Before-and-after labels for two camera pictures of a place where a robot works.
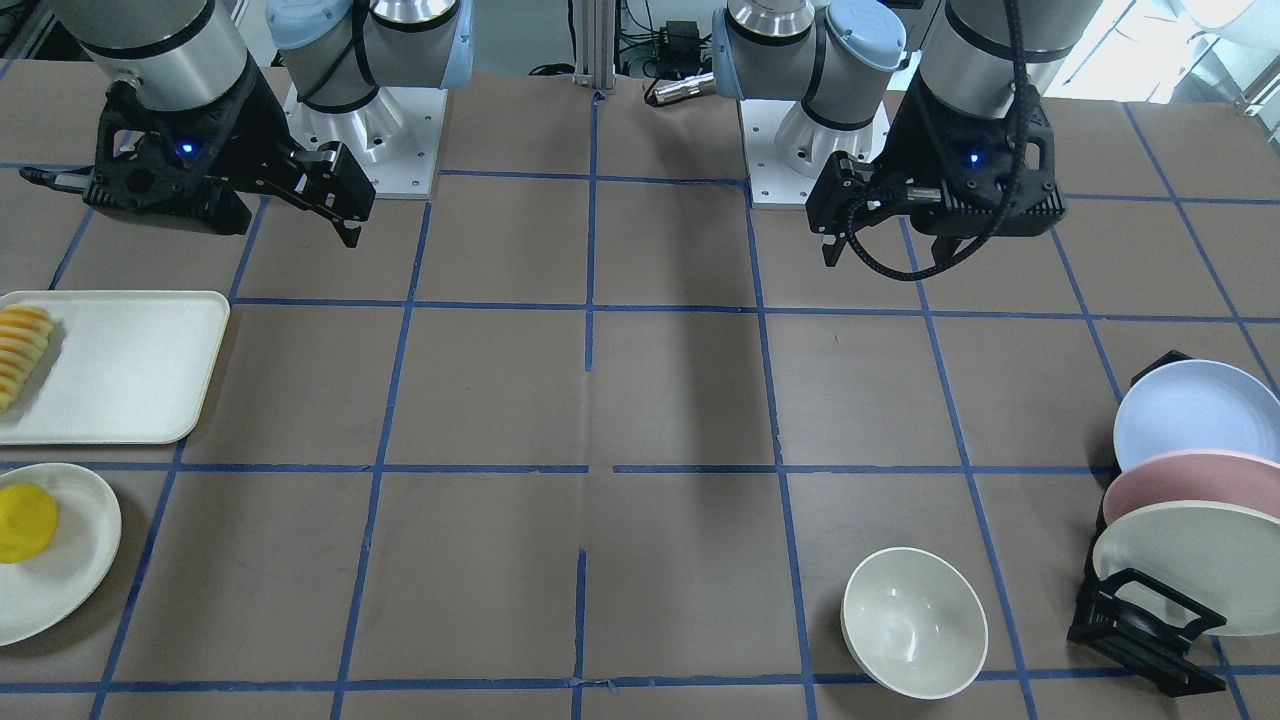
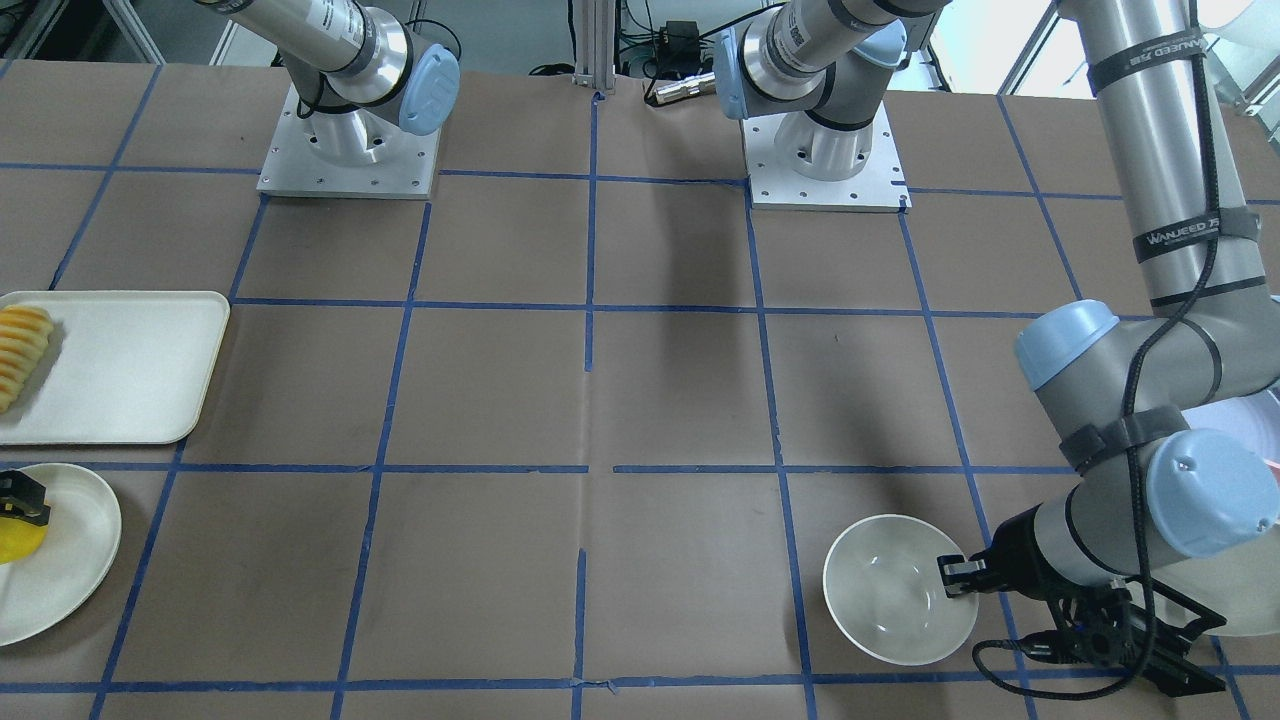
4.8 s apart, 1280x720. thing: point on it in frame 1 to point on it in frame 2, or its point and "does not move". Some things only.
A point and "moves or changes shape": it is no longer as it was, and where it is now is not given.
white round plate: x=38 y=594 does not move
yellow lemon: x=28 y=521 does not move
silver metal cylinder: x=684 y=88 does not move
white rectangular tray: x=119 y=369 does not move
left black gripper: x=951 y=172 to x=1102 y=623
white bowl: x=913 y=622 moves or changes shape
